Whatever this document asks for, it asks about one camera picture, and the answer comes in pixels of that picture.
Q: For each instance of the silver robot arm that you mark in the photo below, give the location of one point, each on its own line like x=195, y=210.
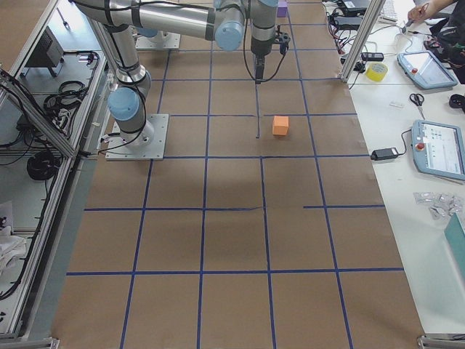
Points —
x=226, y=24

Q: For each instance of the purple foam cube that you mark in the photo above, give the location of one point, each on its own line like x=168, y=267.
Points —
x=282, y=10

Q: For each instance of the teal board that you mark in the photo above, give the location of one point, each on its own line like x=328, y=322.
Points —
x=454, y=234

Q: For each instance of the plastic bags of parts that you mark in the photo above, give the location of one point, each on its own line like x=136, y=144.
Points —
x=440, y=205

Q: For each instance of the yellow tape roll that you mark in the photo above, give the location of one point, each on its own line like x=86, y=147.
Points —
x=376, y=71

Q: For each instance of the black remote device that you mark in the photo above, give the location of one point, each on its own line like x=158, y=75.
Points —
x=372, y=56

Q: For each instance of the black handled scissors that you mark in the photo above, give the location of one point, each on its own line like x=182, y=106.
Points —
x=418, y=100

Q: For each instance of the teach pendant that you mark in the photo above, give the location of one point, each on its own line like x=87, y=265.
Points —
x=438, y=149
x=425, y=70

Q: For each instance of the orange foam cube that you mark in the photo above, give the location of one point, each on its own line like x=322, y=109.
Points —
x=280, y=125

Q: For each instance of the black power adapter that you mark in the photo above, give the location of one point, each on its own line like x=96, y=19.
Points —
x=384, y=154

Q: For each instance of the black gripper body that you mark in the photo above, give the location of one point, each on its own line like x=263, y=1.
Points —
x=260, y=48

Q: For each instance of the far teach pendant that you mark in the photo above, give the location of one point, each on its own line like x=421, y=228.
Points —
x=425, y=70

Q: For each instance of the aluminium frame post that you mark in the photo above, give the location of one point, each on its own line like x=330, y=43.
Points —
x=370, y=18

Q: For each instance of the person hand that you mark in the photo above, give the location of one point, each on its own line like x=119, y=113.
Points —
x=418, y=13

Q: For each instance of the grey control box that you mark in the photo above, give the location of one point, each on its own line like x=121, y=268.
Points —
x=48, y=53

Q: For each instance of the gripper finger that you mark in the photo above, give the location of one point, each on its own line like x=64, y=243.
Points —
x=259, y=69

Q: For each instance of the near teach pendant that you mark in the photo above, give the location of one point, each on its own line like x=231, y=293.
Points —
x=438, y=149

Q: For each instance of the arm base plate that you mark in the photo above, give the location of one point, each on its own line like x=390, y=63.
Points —
x=157, y=40
x=149, y=145

